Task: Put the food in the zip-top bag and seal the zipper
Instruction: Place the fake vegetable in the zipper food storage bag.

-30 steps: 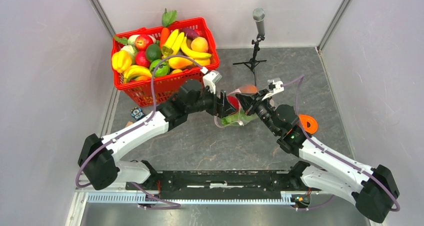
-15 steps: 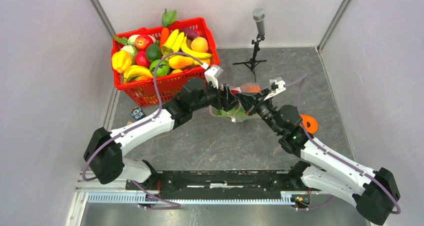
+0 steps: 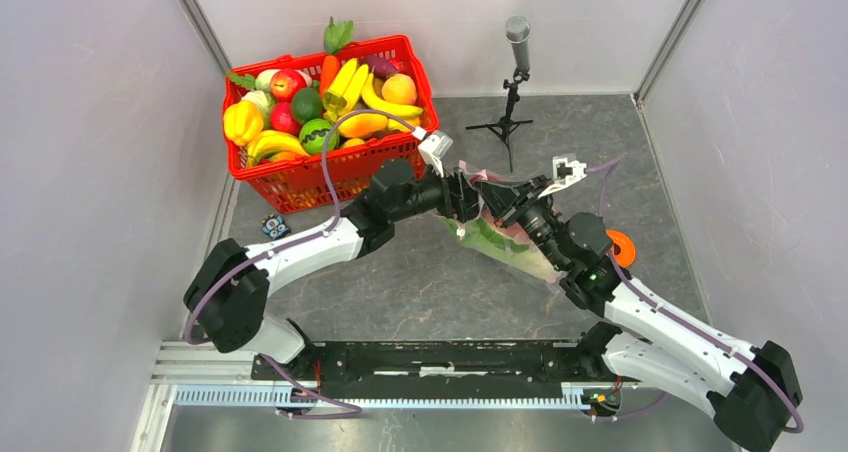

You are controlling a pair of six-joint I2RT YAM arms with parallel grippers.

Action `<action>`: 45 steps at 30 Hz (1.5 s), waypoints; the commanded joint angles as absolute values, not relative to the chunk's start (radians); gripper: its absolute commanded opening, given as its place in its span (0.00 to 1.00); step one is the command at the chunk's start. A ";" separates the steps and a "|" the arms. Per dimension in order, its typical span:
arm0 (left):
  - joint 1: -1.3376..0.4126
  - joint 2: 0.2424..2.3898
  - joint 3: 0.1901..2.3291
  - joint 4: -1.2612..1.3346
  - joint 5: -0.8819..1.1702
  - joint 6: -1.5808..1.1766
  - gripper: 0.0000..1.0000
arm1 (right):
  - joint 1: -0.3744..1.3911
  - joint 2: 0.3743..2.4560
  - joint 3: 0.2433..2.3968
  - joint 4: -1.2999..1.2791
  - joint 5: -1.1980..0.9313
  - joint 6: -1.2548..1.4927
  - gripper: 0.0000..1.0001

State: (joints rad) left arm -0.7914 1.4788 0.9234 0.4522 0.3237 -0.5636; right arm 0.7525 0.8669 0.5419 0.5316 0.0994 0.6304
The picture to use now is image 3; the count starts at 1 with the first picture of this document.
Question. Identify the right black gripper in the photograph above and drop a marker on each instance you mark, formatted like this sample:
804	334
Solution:
503	197

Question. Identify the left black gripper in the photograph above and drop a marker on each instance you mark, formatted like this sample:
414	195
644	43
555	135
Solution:
468	201

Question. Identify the toy watermelon slice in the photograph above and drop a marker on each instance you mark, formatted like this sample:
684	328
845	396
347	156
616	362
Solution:
512	238

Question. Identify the clear zip top bag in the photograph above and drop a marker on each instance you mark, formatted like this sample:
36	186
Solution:
503	244

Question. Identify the toy napa cabbage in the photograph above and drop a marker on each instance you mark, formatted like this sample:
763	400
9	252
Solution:
490	247

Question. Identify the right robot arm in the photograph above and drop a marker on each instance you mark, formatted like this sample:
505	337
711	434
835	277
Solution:
751	392

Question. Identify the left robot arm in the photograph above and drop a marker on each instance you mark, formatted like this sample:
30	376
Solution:
227	298

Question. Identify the black tripod stand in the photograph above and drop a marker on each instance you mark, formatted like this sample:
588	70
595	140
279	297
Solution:
506	125

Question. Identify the toy peach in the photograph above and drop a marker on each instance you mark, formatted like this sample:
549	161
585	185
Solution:
400	89

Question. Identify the yellow toy mango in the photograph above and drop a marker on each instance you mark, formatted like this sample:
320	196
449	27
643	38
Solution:
361	126

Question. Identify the orange plastic tape dispenser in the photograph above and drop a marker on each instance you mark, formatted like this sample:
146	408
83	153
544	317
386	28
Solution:
623	248

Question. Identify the purple toy sweet potato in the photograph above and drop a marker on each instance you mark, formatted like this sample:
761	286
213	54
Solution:
381	67

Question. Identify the yellow toy banana bunch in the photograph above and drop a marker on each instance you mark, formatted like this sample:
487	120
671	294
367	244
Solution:
344	92

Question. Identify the grey microphone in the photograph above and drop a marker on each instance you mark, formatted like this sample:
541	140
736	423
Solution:
517	32

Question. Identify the small round toy watermelon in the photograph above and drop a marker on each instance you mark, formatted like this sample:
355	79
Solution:
316	135

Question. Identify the red plastic basket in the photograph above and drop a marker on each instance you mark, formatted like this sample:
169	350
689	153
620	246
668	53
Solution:
291	186

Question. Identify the dark green toy avocado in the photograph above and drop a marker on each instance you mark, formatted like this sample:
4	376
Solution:
306	105

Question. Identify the toy carrot with leaves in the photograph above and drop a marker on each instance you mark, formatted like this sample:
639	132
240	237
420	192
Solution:
336	36

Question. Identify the red toy apple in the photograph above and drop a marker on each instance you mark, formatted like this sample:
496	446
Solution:
285	83

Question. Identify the yellow toy bell pepper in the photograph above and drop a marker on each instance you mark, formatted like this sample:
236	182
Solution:
242	122

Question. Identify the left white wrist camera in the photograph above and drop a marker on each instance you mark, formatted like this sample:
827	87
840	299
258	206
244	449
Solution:
432	147

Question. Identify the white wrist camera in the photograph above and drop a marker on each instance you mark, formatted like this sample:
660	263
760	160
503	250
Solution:
567	171
432	147

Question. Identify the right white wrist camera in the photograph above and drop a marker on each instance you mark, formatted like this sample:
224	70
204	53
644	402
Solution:
567	171

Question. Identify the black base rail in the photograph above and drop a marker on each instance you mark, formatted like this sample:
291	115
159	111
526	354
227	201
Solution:
492	369

